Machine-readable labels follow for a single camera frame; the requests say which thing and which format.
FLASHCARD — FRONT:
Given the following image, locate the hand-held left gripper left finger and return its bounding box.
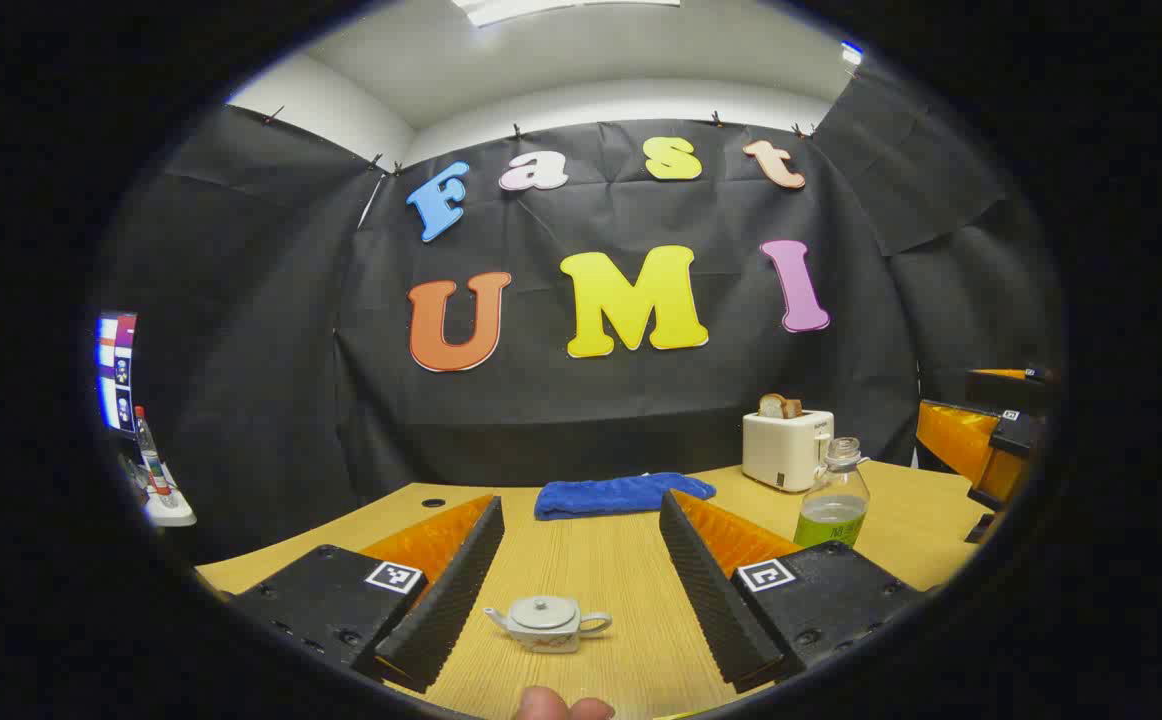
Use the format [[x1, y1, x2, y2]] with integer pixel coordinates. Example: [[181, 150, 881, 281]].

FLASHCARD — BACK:
[[226, 493, 507, 696]]

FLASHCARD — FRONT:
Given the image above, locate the blue towel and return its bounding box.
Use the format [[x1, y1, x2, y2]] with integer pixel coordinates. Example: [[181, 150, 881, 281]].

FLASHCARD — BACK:
[[534, 472, 718, 522]]

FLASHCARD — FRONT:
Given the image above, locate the computer monitor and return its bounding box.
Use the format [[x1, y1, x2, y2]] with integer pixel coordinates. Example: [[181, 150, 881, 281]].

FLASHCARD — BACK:
[[95, 312, 140, 434]]

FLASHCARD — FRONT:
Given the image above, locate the white teacup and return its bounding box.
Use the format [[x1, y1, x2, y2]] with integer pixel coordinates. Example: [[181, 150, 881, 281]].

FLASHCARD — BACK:
[[484, 595, 614, 655]]

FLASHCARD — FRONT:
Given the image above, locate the red cap plastic bottle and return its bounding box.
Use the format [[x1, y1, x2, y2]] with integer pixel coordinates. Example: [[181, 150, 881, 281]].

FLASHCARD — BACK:
[[133, 405, 175, 497]]

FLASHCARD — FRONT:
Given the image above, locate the ceiling light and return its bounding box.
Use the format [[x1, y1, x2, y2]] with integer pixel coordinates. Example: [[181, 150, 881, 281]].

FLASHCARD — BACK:
[[451, 0, 684, 28]]

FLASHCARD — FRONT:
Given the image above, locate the white toaster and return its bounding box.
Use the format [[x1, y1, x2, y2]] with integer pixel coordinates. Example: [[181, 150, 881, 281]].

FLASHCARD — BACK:
[[742, 409, 835, 493]]

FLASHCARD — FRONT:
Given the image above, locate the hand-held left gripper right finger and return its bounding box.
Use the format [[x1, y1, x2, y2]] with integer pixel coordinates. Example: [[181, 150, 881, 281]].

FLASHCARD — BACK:
[[658, 488, 927, 694]]

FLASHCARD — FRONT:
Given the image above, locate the black backdrop cloth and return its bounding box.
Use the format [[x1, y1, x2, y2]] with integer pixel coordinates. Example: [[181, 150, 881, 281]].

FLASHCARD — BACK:
[[101, 55, 1054, 563]]

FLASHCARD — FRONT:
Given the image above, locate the white side table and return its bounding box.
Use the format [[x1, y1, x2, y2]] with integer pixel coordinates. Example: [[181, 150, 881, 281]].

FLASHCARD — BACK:
[[121, 455, 198, 529]]

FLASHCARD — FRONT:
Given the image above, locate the clear water bottle green label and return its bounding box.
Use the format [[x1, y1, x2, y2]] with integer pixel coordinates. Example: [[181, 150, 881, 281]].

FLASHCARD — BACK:
[[794, 437, 872, 549]]

